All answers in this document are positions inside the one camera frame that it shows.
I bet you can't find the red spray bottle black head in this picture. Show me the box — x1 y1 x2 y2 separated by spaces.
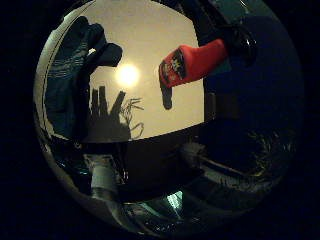
158 25 258 90

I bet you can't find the blue striped cloth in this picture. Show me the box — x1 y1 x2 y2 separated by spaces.
44 15 124 141

